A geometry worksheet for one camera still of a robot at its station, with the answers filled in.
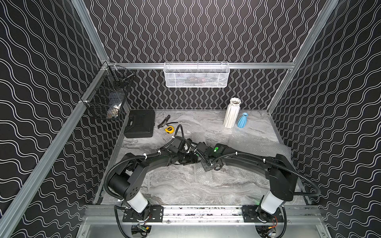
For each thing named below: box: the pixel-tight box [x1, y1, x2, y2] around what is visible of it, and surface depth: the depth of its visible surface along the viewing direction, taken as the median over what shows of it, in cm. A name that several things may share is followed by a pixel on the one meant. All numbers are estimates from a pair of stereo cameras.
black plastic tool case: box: [124, 109, 156, 139], surface depth 109 cm
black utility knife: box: [157, 114, 171, 129], surface depth 115 cm
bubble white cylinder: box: [223, 97, 242, 129], surface depth 99 cm
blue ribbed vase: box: [237, 112, 249, 129], surface depth 107 cm
